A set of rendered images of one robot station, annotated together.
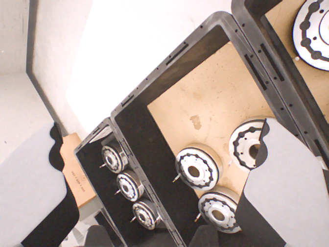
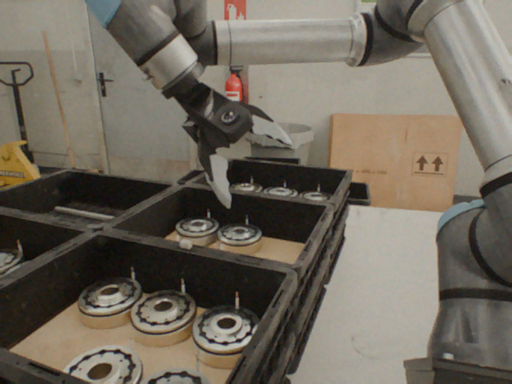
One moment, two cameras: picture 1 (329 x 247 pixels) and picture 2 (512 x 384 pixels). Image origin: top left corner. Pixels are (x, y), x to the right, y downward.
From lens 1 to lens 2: 52 cm
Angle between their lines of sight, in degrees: 35
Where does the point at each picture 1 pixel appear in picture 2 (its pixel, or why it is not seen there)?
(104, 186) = (299, 175)
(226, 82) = not seen: hidden behind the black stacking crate
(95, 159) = (331, 185)
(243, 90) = not seen: hidden behind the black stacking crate
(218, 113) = not seen: hidden behind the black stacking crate
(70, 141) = (438, 199)
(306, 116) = (210, 255)
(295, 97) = (222, 258)
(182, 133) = (272, 250)
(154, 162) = (271, 213)
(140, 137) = (298, 217)
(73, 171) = (385, 174)
